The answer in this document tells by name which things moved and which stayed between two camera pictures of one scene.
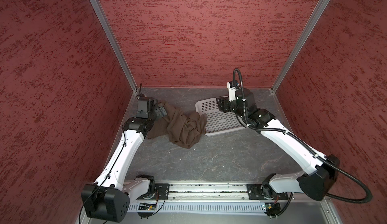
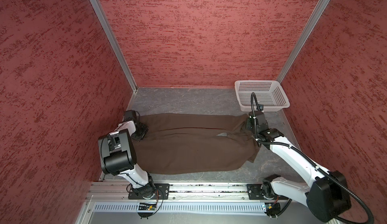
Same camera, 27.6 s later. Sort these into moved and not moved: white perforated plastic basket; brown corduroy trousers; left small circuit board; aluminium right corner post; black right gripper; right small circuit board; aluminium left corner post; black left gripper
Moved: black left gripper; black right gripper; white perforated plastic basket; brown corduroy trousers
Not moved: aluminium left corner post; left small circuit board; right small circuit board; aluminium right corner post
